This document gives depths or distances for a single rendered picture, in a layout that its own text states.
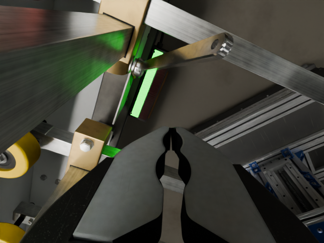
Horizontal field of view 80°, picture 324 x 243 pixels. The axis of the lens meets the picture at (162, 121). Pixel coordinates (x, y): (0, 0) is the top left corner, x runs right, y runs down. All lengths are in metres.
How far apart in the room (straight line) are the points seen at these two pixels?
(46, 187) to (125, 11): 0.71
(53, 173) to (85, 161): 0.43
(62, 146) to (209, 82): 0.95
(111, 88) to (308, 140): 1.08
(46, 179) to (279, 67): 0.76
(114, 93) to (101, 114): 0.07
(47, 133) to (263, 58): 0.35
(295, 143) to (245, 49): 1.02
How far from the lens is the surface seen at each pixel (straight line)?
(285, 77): 0.31
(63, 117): 0.63
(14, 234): 0.54
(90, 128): 0.35
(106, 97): 0.47
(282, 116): 1.14
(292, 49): 1.30
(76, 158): 0.37
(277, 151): 1.25
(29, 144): 0.34
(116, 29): 0.18
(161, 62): 0.19
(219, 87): 1.21
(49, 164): 0.77
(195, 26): 0.26
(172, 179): 0.38
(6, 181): 0.69
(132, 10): 0.25
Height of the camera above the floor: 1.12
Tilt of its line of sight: 62 degrees down
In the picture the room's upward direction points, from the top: 175 degrees counter-clockwise
